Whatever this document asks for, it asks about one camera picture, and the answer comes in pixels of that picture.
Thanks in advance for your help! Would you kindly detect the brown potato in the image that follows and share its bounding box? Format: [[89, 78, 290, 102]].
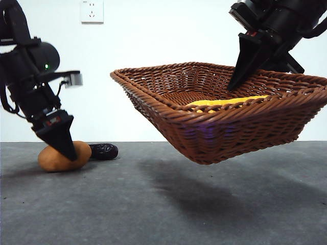
[[37, 140, 92, 172]]

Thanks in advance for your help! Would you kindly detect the white wall socket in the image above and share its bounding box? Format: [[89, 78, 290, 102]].
[[81, 0, 105, 25]]

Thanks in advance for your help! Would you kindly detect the purple eggplant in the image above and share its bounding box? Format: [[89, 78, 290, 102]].
[[88, 143, 119, 161]]

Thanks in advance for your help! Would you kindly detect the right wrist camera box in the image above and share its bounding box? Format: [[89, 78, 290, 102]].
[[229, 1, 259, 30]]

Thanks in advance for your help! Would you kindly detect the brown wicker basket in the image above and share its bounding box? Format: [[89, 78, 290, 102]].
[[110, 61, 327, 165]]

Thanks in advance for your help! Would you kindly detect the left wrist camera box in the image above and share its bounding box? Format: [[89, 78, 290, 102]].
[[65, 72, 84, 89]]

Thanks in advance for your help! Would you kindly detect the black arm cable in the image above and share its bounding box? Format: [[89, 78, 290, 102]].
[[0, 84, 20, 115], [302, 14, 327, 39]]

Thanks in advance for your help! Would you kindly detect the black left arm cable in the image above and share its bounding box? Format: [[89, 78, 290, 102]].
[[0, 84, 20, 115]]

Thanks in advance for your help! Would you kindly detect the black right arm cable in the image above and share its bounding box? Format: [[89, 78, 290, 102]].
[[302, 14, 327, 39]]

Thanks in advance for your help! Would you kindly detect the yellow corn cob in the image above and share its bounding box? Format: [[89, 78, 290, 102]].
[[185, 95, 270, 113]]

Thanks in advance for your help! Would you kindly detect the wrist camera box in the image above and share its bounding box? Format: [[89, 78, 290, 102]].
[[65, 72, 84, 89], [229, 1, 259, 30]]

